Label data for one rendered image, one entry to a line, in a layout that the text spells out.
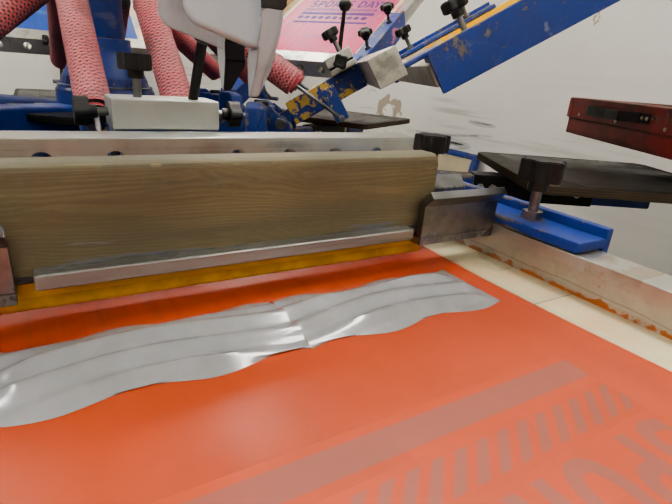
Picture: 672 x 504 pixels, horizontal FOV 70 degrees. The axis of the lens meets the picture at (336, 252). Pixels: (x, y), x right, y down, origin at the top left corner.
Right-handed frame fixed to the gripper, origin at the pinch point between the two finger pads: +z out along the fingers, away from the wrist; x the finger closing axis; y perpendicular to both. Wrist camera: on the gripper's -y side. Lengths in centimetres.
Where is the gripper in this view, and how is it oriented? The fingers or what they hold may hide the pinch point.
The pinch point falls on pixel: (249, 74)
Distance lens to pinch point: 37.0
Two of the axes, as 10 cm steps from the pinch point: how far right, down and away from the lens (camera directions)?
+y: -8.5, 1.2, -5.1
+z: -0.9, 9.3, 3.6
